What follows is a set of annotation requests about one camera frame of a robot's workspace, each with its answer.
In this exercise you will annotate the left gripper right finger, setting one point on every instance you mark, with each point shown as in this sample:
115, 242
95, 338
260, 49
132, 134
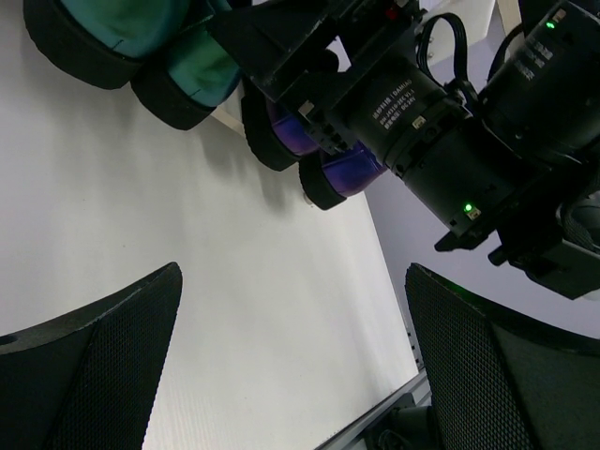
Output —
500, 379

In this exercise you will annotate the green loafer shoe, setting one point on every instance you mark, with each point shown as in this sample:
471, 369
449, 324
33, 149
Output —
185, 83
104, 43

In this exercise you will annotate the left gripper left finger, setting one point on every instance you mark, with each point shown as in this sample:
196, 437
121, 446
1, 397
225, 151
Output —
88, 379

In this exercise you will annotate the purple loafer shoe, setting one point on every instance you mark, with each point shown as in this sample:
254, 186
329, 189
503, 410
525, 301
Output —
329, 180
275, 137

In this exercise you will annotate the white two-tier shoe shelf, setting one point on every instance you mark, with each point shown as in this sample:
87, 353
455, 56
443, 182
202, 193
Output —
477, 15

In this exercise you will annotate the aluminium mounting rail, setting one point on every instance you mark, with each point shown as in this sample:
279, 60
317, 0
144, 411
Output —
415, 392

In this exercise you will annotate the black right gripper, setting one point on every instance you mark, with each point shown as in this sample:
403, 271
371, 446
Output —
420, 121

